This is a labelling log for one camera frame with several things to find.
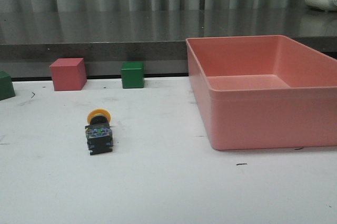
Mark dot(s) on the yellow push button switch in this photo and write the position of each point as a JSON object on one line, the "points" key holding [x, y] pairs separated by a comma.
{"points": [[99, 134]]}

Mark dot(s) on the green cube block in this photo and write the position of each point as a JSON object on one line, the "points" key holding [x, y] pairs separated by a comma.
{"points": [[132, 74]]}

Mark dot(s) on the pink plastic bin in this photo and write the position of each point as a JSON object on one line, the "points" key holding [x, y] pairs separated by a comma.
{"points": [[256, 92]]}

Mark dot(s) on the pink cube block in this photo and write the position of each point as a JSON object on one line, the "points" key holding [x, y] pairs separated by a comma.
{"points": [[68, 74]]}

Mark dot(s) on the green block at left edge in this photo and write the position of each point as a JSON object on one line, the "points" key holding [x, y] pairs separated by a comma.
{"points": [[6, 86]]}

